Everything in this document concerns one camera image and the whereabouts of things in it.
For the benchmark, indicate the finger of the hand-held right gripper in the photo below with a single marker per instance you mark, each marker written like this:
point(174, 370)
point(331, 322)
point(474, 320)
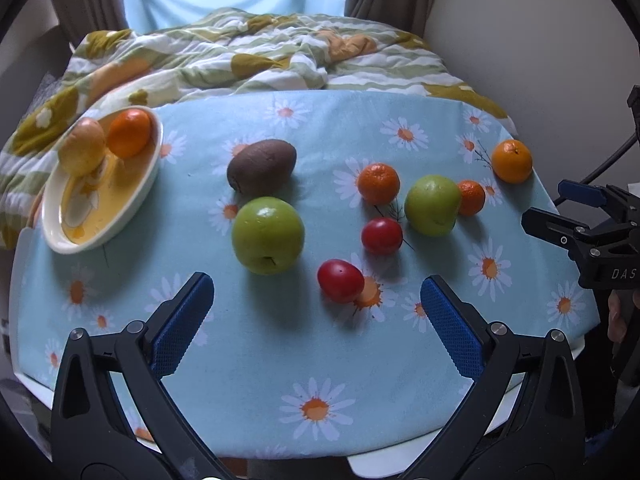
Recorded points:
point(580, 191)
point(550, 227)

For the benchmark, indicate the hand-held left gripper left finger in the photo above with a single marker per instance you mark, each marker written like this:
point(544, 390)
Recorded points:
point(182, 325)

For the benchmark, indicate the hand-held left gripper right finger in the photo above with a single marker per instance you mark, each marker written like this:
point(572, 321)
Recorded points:
point(452, 330)

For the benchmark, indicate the red tomato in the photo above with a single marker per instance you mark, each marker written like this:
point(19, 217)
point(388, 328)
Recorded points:
point(341, 280)
point(381, 235)

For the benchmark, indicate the green apple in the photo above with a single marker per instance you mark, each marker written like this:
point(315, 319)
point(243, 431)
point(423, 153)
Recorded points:
point(432, 205)
point(267, 235)

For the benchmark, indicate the cream oval bowl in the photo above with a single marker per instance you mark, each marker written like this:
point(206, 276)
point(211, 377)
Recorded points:
point(115, 195)

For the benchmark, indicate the brown kiwi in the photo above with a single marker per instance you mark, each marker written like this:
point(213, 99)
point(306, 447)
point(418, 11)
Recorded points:
point(261, 165)

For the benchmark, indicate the person's right hand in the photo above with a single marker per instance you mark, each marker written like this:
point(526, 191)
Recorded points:
point(619, 317)

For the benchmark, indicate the large orange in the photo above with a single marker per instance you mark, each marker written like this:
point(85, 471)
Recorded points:
point(511, 161)
point(129, 132)

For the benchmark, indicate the small tangerine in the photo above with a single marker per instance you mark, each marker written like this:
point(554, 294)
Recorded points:
point(474, 199)

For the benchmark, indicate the blue daisy tablecloth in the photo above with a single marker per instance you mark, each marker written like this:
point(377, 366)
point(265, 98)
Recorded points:
point(280, 340)

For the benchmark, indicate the yellow wrinkled apple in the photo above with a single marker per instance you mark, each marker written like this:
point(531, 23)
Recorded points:
point(82, 147)

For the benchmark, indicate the grey patterned pillow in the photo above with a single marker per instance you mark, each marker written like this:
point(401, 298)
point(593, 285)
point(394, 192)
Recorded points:
point(47, 92)

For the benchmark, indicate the striped floral blanket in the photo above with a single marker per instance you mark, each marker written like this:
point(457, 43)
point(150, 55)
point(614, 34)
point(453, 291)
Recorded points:
point(225, 55)

